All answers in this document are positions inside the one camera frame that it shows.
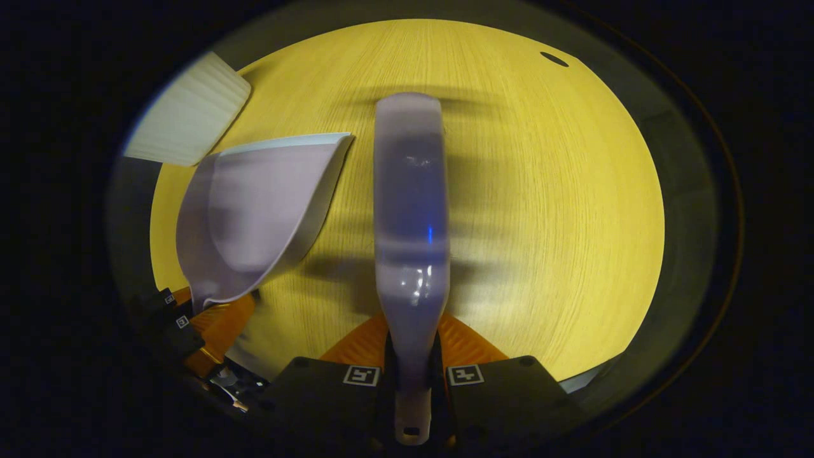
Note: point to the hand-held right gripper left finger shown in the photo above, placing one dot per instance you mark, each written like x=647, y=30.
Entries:
x=318, y=394

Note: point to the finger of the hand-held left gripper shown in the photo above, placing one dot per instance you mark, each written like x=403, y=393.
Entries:
x=159, y=302
x=184, y=340

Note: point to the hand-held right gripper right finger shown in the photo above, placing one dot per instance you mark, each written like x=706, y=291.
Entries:
x=509, y=394

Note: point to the pale pink small broom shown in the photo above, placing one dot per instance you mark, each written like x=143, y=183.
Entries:
x=410, y=210

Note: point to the pale pink dustpan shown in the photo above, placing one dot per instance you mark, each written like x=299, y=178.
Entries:
x=254, y=210

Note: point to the white garbage bin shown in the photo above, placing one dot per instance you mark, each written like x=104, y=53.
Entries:
x=191, y=114

